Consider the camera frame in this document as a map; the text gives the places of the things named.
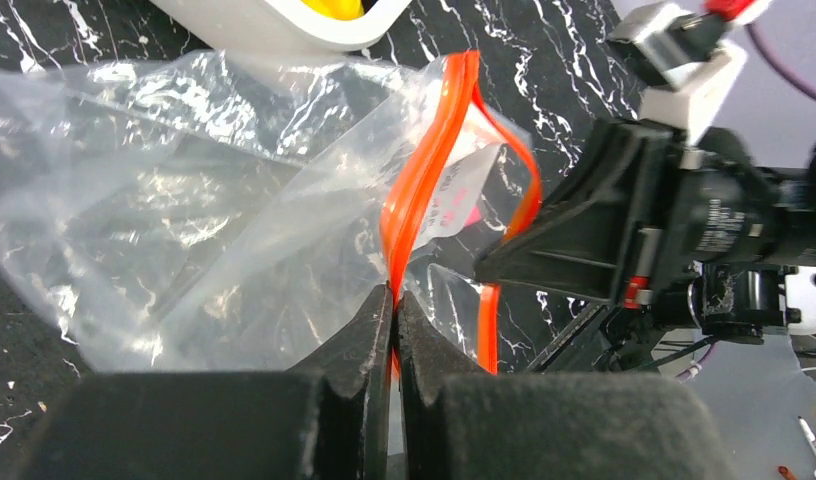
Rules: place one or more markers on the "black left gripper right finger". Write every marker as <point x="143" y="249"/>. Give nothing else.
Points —
<point x="462" y="422"/>

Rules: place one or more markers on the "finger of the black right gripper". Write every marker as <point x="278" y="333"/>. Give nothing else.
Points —
<point x="584" y="241"/>

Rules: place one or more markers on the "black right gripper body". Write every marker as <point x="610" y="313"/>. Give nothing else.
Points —
<point x="753" y="230"/>

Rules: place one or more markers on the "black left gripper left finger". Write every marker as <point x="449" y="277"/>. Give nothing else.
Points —
<point x="324" y="418"/>

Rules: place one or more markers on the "clear zip top bag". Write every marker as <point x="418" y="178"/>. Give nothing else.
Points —
<point x="218" y="212"/>

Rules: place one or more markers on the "white plastic food bin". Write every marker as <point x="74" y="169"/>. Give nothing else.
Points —
<point x="276" y="27"/>

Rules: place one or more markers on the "yellow banana bunch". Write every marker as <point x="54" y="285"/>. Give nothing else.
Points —
<point x="343" y="10"/>

